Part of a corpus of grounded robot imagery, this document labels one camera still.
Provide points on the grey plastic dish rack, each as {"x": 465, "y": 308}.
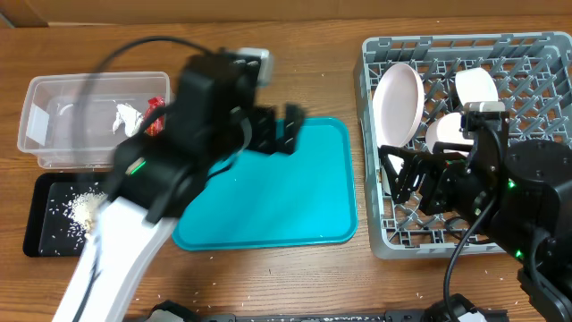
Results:
{"x": 532, "y": 74}

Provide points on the pink plate with food scraps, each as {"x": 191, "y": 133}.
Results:
{"x": 398, "y": 105}

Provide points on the white bowl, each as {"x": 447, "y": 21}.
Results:
{"x": 475, "y": 85}

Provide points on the red snack wrapper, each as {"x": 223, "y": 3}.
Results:
{"x": 158, "y": 122}

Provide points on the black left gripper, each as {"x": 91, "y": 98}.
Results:
{"x": 264, "y": 142}

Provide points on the clear plastic bin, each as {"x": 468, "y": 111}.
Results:
{"x": 48, "y": 114}

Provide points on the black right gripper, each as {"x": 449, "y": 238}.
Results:
{"x": 429, "y": 183}

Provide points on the white tissue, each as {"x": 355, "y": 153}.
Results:
{"x": 129, "y": 117}

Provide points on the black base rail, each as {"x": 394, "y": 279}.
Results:
{"x": 172, "y": 311}

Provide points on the cream plastic cup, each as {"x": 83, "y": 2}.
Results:
{"x": 394, "y": 165}

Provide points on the black tray bin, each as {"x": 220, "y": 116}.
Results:
{"x": 51, "y": 231}

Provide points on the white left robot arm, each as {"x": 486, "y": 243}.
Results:
{"x": 213, "y": 119}

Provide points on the pile of food scraps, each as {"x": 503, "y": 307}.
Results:
{"x": 82, "y": 212}

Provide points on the teal plastic tray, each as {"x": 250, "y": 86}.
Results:
{"x": 305, "y": 198}

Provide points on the pink bowl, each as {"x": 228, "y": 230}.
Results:
{"x": 445, "y": 129}

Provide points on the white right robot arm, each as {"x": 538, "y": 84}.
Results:
{"x": 517, "y": 195}

